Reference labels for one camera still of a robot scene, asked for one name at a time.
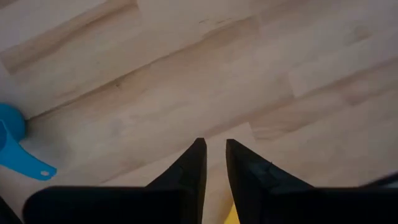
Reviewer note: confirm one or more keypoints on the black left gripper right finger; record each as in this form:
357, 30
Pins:
295, 205

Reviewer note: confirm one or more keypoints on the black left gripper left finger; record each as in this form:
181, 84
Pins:
140, 205

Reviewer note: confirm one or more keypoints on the yellow measuring cup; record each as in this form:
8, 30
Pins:
232, 217

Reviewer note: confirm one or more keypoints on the light blue measuring cup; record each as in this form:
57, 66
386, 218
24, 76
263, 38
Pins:
12, 155

